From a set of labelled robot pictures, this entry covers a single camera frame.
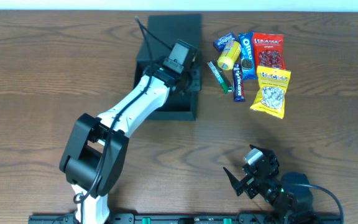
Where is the black cardboard box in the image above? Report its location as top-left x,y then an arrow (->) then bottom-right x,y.
134,14 -> 202,121

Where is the blue Oreo cookie pack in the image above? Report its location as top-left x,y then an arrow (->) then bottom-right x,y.
238,32 -> 257,80

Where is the yellow Hacks candy bag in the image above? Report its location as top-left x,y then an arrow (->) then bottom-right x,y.
250,65 -> 291,119

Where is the red dried fruit bag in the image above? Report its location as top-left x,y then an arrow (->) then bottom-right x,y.
252,32 -> 285,70

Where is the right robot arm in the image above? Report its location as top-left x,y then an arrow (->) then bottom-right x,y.
224,145 -> 322,223

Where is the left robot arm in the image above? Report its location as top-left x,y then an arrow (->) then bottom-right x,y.
59,58 -> 201,223

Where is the green gum pack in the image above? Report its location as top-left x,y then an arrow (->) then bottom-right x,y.
206,60 -> 234,94

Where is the blue Eclipse mint pack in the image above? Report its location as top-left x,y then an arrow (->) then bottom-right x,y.
213,32 -> 237,52

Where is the purple Dairy Milk bar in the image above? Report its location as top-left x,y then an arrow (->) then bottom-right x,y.
232,63 -> 246,102

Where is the yellow Mentos candy roll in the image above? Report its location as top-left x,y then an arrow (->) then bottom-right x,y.
217,40 -> 241,70

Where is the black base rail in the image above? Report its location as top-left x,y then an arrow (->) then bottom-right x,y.
28,212 -> 343,224

